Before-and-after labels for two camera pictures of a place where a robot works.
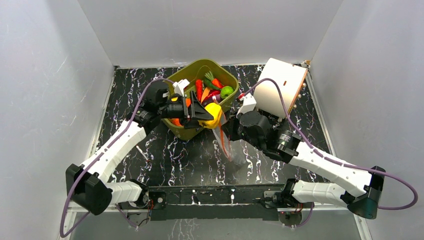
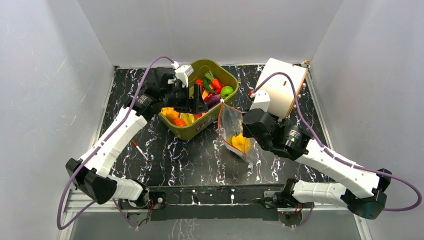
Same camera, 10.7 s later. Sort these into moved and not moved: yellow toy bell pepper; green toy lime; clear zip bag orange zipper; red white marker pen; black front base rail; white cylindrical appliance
Moved: clear zip bag orange zipper; yellow toy bell pepper
Not moved: black front base rail; white cylindrical appliance; green toy lime; red white marker pen
